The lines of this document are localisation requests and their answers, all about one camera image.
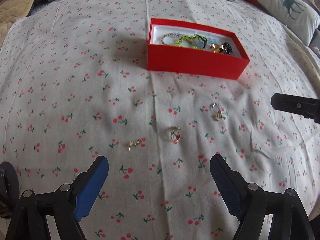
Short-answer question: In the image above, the green bead bracelet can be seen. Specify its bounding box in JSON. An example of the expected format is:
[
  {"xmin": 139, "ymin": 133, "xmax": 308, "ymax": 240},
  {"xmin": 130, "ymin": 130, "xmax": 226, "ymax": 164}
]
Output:
[{"xmin": 174, "ymin": 34, "xmax": 208, "ymax": 49}]

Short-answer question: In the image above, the cherry print bed sheet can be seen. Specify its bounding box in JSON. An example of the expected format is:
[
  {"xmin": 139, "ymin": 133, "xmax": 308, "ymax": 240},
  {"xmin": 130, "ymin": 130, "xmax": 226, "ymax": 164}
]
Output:
[{"xmin": 1, "ymin": 0, "xmax": 319, "ymax": 239}]

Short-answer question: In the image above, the silver hoop charm earring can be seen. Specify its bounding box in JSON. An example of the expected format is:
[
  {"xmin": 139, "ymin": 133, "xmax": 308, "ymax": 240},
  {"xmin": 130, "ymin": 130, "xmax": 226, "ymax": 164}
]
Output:
[{"xmin": 210, "ymin": 102, "xmax": 226, "ymax": 121}]

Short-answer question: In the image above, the small gold red earring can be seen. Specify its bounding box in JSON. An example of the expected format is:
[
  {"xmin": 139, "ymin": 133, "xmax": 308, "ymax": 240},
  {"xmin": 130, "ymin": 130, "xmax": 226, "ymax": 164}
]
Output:
[{"xmin": 127, "ymin": 138, "xmax": 146, "ymax": 151}]

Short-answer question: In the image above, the black bead pink charm bracelet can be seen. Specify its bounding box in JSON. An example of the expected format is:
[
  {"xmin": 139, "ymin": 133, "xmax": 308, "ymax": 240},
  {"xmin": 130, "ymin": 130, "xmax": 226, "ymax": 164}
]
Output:
[{"xmin": 221, "ymin": 42, "xmax": 237, "ymax": 55}]

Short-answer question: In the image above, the light blue bead bracelet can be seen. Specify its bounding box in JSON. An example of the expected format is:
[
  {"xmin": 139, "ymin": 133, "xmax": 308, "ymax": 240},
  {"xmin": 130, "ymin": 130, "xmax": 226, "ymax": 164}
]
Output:
[{"xmin": 194, "ymin": 36, "xmax": 222, "ymax": 51}]

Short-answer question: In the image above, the white deer print pillow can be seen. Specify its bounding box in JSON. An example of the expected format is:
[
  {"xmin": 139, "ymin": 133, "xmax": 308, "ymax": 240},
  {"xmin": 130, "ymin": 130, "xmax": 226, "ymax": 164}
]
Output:
[{"xmin": 257, "ymin": 0, "xmax": 319, "ymax": 46}]

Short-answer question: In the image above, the beige quilted blanket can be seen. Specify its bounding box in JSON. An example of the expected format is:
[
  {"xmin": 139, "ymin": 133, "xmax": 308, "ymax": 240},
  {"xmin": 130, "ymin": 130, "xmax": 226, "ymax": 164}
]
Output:
[{"xmin": 1, "ymin": 0, "xmax": 35, "ymax": 45}]

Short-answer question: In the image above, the gold ring with bow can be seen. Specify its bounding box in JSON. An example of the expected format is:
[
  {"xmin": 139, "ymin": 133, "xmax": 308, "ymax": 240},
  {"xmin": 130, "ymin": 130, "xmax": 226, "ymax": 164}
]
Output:
[{"xmin": 168, "ymin": 125, "xmax": 181, "ymax": 145}]

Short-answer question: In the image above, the gold knot ring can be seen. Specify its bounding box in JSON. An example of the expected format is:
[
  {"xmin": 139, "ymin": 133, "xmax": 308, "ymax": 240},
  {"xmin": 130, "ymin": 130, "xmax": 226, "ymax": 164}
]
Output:
[{"xmin": 209, "ymin": 42, "xmax": 226, "ymax": 55}]

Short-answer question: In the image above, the dark round disc object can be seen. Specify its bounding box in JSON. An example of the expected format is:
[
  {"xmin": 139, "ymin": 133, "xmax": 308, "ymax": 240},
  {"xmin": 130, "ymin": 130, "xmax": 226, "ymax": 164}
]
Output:
[{"xmin": 0, "ymin": 161, "xmax": 20, "ymax": 218}]

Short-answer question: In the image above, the silver rhinestone bracelet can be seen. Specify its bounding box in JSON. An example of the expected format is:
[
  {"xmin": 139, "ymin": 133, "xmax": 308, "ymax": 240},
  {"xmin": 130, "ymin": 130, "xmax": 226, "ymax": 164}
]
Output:
[{"xmin": 160, "ymin": 32, "xmax": 185, "ymax": 46}]

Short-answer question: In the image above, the red open gift box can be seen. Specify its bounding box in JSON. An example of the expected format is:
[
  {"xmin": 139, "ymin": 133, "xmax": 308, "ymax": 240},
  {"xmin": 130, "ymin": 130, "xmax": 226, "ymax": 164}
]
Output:
[{"xmin": 146, "ymin": 18, "xmax": 250, "ymax": 80}]

